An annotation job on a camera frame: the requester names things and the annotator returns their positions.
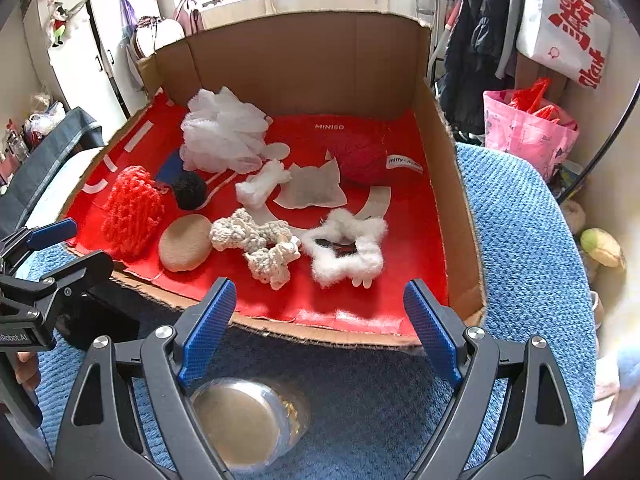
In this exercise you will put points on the round tan sponge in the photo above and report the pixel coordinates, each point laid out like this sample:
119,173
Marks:
185,242

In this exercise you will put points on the white wardrobe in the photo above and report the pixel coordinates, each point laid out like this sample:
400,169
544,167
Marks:
75,75

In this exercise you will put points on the black clothes rack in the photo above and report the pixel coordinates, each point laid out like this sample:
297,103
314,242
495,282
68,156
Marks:
607,151

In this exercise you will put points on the wooden chair with fleece cover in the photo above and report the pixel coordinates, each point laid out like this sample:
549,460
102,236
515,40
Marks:
160,32

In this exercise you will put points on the person's left hand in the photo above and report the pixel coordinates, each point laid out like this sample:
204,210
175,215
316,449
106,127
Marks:
29,370

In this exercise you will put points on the black jacket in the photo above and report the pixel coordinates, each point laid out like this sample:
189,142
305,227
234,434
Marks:
475,50

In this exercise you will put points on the clear round jar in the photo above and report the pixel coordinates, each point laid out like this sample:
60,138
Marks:
240,420

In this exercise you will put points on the red plastic bag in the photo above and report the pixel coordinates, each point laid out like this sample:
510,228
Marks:
532,95

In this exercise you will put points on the blue sponge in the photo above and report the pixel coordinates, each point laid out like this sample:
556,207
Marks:
170,167

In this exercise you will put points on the beige plush toy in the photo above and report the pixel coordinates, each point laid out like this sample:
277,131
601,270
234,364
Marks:
574,215

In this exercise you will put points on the cardboard box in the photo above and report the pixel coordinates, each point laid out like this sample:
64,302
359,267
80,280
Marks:
300,60

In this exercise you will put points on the red foam net sleeve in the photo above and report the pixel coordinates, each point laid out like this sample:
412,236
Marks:
132,210

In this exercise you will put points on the small hanging doll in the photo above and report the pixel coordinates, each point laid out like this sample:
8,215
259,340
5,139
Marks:
62,22

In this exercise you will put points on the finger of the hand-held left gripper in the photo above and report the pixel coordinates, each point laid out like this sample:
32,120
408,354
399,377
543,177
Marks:
90,267
55,230

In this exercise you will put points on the red yarn ball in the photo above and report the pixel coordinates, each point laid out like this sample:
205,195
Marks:
360,160

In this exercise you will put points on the grey metal stand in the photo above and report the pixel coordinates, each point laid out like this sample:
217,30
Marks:
425,10

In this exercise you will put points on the white fluffy scrunchie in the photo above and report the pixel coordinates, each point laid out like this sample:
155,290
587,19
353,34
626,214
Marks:
370,232

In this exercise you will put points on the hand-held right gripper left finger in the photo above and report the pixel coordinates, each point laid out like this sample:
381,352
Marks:
210,330

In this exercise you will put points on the white mesh bath puff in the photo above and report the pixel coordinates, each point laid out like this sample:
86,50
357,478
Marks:
220,130

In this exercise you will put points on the white bag with red print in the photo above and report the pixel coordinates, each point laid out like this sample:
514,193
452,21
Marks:
540,35

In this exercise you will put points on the cream crochet scrunchie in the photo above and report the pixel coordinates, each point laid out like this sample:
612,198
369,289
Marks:
230,232

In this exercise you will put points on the yellow green plush toy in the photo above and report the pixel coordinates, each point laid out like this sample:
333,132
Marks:
602,250

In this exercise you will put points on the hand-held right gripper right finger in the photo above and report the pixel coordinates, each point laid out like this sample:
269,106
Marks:
432,330

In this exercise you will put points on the blue knitted blanket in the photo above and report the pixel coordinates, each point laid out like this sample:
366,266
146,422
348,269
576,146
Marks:
525,260

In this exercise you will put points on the pale bedding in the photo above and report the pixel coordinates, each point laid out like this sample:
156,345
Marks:
70,185

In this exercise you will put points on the red paper liner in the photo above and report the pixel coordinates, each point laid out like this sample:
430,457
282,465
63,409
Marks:
400,240

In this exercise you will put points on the clear plastic bag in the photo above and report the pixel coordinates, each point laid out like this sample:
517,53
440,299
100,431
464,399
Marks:
45,117

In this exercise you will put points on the black pompom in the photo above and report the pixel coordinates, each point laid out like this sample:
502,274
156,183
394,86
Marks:
190,190

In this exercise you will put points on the black box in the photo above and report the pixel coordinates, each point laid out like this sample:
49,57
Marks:
105,320

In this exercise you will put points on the pink gift bag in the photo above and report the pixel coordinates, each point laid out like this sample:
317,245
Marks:
520,135

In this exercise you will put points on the purple hanging ornament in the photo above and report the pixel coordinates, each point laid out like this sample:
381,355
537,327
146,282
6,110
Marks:
127,10

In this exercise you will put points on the pink fabric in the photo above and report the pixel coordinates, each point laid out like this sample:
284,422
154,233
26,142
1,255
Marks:
615,410

